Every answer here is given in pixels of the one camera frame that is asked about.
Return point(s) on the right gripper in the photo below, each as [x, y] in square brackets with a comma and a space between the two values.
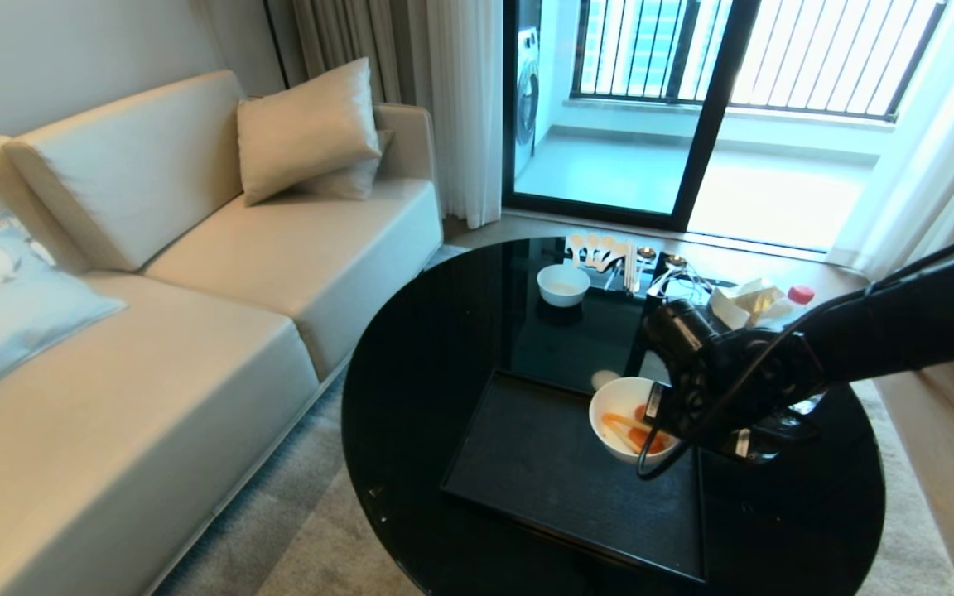
[686, 403]

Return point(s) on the white bowl with scraps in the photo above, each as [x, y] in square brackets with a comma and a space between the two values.
[614, 397]

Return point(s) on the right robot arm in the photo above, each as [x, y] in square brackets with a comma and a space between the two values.
[899, 323]

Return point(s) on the small white round dish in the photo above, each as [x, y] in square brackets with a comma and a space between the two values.
[604, 379]

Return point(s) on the empty white bowl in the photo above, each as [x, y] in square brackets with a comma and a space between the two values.
[563, 285]

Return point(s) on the black rectangular tray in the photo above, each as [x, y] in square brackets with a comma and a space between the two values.
[527, 463]

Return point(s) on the orange food scrap chunk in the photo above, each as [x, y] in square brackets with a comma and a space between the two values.
[644, 440]

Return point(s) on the orange food scrap strip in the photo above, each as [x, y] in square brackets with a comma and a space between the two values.
[616, 424]

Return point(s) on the crumpled tissue pack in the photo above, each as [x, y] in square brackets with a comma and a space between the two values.
[744, 304]

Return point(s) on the metal spoon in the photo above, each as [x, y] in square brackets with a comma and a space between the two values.
[675, 261]
[648, 252]

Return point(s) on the row of white spoons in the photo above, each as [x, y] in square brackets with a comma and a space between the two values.
[609, 277]

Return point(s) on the pale chopsticks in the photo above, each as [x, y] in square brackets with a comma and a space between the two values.
[630, 266]

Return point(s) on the bottle with red cap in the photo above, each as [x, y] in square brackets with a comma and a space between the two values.
[799, 295]

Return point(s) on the white spoon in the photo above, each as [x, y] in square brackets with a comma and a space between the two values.
[607, 245]
[575, 243]
[619, 248]
[591, 242]

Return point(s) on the round black glass table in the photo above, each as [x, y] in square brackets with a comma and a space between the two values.
[419, 372]

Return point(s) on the black framed sliding glass door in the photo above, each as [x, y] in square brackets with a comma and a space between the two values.
[713, 108]

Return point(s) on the white washing machine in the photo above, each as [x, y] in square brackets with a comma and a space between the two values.
[527, 99]

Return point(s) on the white sheer curtain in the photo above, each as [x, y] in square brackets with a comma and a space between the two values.
[932, 149]
[464, 108]

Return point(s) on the black balcony railing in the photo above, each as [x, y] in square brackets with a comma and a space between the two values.
[816, 50]

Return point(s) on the small beige cushion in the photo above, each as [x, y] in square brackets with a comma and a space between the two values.
[353, 178]

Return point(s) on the beige sofa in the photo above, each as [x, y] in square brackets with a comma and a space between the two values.
[220, 331]

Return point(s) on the large beige cushion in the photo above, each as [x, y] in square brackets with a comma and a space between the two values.
[303, 128]

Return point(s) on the beige curtain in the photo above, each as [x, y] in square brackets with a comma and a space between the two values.
[344, 41]

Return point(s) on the light blue printed pillow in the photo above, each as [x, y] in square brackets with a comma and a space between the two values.
[5, 306]

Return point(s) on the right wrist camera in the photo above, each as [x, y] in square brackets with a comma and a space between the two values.
[767, 437]

